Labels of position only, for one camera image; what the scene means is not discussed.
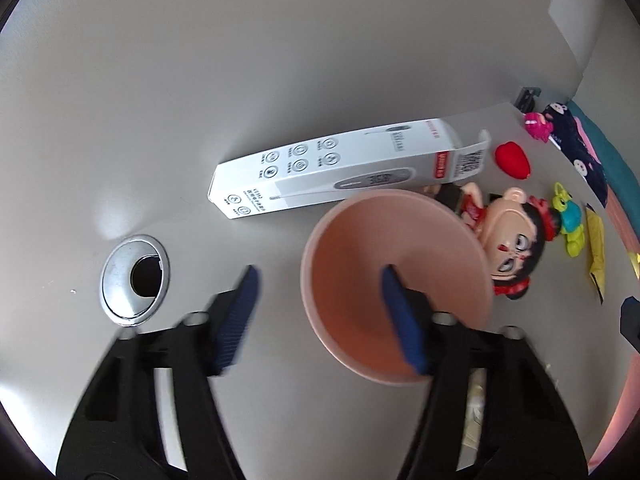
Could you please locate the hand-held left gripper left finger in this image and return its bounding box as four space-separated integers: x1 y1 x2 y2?
56 265 262 480

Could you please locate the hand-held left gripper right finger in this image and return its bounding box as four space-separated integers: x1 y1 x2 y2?
381 264 590 480

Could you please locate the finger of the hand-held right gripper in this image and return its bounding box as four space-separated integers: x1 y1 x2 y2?
620 296 640 357

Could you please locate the pink bowl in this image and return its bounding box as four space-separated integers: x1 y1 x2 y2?
300 190 495 386

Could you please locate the red plush heart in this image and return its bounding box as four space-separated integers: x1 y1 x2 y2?
495 141 531 181

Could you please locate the pink toy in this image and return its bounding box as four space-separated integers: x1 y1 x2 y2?
523 111 555 143

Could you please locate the yellow packet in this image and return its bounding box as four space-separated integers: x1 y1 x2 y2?
585 204 607 303

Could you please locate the pink bed sheet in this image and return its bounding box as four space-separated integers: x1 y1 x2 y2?
602 185 640 281

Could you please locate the cream crumpled paper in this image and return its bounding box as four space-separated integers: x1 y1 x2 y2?
462 367 488 448

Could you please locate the green and yellow toy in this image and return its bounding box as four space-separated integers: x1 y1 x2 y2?
551 182 587 258

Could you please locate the black-haired doll figure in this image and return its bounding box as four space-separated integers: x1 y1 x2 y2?
425 180 551 301

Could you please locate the teal pillow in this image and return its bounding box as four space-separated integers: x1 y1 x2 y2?
570 100 640 221

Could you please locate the white cardboard box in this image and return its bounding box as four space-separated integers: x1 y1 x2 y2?
207 116 492 221

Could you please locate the navy printed cloth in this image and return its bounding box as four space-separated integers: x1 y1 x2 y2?
542 102 610 206

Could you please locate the pink cloth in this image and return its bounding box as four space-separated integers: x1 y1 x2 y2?
574 116 603 163

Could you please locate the silver cable grommet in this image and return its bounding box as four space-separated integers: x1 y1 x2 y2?
100 234 171 325

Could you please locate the black wall socket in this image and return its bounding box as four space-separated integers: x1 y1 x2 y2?
515 86 543 113

